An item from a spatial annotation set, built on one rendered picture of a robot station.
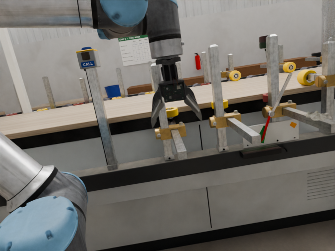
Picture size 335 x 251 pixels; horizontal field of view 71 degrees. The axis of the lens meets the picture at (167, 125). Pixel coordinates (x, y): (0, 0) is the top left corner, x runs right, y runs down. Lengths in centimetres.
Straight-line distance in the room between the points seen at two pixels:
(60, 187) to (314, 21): 935
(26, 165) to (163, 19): 50
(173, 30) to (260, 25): 824
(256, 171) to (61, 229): 93
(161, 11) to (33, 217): 55
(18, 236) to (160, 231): 110
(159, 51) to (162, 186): 70
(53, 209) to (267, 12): 874
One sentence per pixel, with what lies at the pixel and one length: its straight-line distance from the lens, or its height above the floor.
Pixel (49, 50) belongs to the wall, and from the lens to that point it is 911.
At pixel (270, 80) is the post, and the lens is 112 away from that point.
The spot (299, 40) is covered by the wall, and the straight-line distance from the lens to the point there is 936.
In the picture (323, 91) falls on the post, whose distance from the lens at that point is 128.
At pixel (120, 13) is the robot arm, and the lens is 48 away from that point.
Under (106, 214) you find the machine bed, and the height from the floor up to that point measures 33.
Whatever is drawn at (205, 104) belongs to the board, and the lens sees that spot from 122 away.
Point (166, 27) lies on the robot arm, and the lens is 65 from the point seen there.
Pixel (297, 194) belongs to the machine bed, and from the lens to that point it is 168.
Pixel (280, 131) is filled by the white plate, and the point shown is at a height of 75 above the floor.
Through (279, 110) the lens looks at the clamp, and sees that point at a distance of 115.
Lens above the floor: 113
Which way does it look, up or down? 15 degrees down
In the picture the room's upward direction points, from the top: 9 degrees counter-clockwise
